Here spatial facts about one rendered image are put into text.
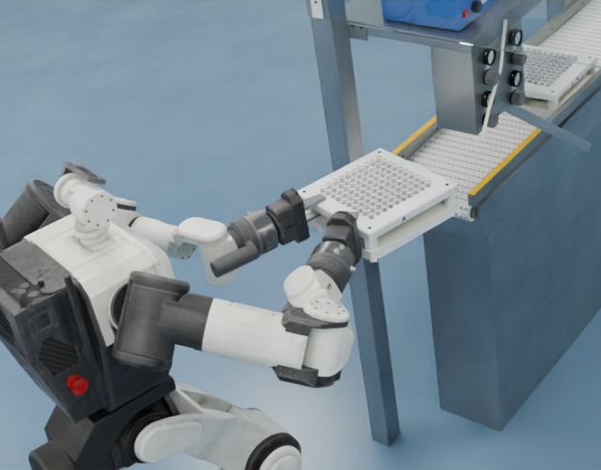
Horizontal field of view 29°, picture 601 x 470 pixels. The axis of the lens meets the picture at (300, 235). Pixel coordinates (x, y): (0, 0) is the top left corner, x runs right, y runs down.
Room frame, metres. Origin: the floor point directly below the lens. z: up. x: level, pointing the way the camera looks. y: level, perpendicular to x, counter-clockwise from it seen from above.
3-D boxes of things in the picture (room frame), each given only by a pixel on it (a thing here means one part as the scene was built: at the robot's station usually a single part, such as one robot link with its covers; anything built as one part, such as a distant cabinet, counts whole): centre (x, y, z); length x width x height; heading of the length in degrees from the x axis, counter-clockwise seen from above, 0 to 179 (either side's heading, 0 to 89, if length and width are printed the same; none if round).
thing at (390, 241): (2.10, -0.17, 0.99); 0.24 x 0.24 x 0.02; 33
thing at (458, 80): (2.36, -0.46, 1.14); 0.22 x 0.11 x 0.20; 137
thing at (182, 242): (2.00, 0.20, 1.04); 0.13 x 0.07 x 0.09; 51
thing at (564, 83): (2.80, -0.69, 0.89); 0.25 x 0.24 x 0.02; 47
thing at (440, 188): (2.10, -0.17, 1.03); 0.25 x 0.24 x 0.02; 33
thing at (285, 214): (2.04, 0.05, 1.03); 0.12 x 0.10 x 0.13; 115
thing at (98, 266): (1.72, 0.41, 1.12); 0.34 x 0.30 x 0.36; 33
